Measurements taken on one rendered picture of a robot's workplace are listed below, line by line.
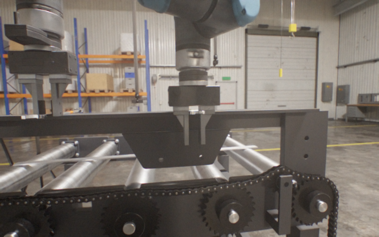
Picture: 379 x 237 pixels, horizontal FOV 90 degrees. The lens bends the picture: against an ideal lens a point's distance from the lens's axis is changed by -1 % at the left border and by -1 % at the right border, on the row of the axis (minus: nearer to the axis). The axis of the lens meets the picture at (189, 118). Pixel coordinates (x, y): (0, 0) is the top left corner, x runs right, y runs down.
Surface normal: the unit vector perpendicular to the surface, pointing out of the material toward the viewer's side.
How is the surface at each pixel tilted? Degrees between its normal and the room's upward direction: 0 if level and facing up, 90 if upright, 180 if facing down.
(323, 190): 90
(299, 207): 90
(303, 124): 90
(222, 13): 140
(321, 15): 90
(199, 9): 150
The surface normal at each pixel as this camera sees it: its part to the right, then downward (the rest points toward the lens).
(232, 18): -0.37, 0.91
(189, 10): 0.22, 0.96
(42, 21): 0.66, 0.07
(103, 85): 0.15, 0.09
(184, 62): -0.46, 0.09
